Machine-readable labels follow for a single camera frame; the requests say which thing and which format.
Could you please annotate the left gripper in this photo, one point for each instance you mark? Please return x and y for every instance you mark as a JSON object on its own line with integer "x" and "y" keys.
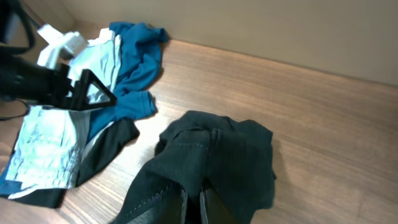
{"x": 52, "y": 87}

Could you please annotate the white garment in pile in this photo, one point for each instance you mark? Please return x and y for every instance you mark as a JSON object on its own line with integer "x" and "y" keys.
{"x": 102, "y": 37}

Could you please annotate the black shorts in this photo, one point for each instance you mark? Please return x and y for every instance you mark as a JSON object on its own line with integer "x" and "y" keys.
{"x": 202, "y": 150}

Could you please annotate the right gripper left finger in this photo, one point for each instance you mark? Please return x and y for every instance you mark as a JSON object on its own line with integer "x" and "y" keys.
{"x": 157, "y": 204}

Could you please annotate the blue t-shirt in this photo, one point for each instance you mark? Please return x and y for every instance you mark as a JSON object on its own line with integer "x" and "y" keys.
{"x": 52, "y": 143}

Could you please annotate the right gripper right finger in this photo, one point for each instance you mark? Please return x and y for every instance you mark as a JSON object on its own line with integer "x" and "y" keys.
{"x": 213, "y": 210}

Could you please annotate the light denim shorts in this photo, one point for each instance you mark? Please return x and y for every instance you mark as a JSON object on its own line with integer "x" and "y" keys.
{"x": 53, "y": 137}

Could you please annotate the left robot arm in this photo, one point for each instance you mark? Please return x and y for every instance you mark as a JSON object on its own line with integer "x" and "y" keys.
{"x": 17, "y": 35}

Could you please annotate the black garment under pile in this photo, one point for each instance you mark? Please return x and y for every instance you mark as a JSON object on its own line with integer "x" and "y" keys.
{"x": 108, "y": 145}

